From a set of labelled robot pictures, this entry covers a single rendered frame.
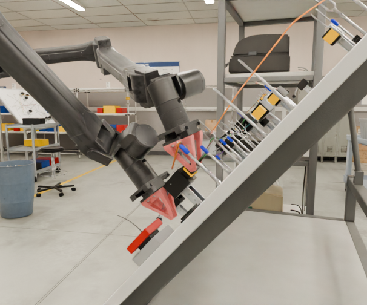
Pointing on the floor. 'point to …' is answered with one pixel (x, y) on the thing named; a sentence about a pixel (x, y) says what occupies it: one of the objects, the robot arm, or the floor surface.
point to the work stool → (52, 171)
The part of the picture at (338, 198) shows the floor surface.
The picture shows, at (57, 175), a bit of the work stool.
